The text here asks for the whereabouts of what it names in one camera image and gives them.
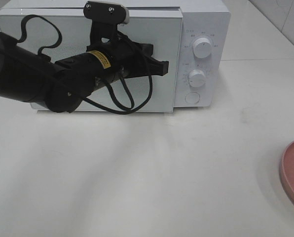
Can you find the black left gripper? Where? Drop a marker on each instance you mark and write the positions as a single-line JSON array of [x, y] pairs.
[[105, 62]]

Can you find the white timer knob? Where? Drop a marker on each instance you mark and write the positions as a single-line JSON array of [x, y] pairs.
[[197, 78]]

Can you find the round white door button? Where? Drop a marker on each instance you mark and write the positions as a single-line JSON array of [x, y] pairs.
[[192, 98]]

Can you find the white microwave door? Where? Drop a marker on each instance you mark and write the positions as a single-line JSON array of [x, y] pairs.
[[159, 28]]

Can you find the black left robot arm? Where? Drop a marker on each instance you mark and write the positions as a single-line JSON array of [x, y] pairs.
[[63, 85]]

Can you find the upper white power knob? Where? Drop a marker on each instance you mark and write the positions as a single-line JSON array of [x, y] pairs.
[[202, 47]]

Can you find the white microwave oven body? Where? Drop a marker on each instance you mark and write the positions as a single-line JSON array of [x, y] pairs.
[[208, 18]]

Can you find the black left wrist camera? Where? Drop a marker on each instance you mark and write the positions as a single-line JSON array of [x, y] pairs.
[[105, 17]]

